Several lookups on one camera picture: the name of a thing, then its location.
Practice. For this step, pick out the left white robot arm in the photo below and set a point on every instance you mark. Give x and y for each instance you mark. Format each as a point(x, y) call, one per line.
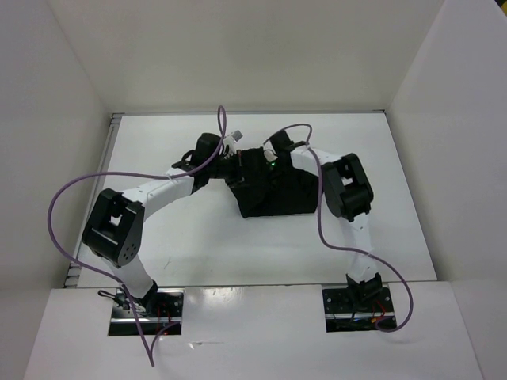
point(114, 228)

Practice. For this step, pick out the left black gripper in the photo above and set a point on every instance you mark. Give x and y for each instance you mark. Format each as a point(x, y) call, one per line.
point(235, 166)

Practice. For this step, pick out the black pleated skirt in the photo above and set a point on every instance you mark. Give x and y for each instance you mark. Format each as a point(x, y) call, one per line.
point(260, 196)

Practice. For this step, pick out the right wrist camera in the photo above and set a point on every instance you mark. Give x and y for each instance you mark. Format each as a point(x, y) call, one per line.
point(280, 142)

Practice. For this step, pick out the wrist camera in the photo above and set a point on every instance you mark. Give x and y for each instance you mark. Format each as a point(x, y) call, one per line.
point(280, 142)
point(207, 143)

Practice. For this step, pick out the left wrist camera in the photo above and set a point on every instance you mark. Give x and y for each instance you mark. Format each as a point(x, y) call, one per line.
point(207, 143)

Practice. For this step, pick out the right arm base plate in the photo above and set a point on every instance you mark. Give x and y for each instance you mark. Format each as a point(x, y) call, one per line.
point(341, 315)

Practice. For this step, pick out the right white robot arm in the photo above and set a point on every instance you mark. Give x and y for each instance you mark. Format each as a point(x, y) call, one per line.
point(344, 188)

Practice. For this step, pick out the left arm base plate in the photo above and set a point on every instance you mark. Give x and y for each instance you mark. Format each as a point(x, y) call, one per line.
point(164, 316)

